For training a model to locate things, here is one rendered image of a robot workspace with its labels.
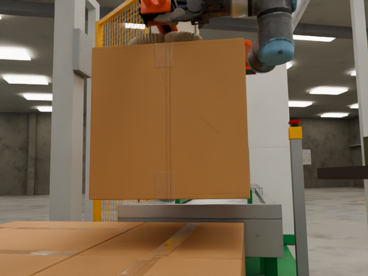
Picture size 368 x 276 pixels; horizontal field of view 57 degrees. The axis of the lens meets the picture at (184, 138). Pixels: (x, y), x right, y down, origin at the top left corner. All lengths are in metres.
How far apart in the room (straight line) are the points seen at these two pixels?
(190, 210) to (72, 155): 1.18
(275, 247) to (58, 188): 1.52
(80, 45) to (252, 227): 1.72
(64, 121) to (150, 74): 1.64
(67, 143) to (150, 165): 1.63
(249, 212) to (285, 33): 0.79
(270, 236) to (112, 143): 0.83
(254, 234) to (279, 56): 0.80
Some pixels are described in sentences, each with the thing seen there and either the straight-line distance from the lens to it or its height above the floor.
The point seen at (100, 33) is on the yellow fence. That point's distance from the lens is 3.20.
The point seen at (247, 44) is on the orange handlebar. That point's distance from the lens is 1.27.
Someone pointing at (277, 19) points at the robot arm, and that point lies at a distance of 0.93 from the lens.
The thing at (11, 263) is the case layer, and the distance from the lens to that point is 0.88.
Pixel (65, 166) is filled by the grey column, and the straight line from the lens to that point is 2.44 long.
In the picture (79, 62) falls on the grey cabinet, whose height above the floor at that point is 1.52.
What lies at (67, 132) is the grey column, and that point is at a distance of 2.46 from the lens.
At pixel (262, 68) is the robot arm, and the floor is 1.04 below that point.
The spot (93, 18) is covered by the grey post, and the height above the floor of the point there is 2.96.
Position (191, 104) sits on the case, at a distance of 0.85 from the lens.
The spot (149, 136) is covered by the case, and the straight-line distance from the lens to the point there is 0.86.
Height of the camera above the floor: 0.73
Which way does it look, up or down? 7 degrees up
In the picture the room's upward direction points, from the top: 1 degrees counter-clockwise
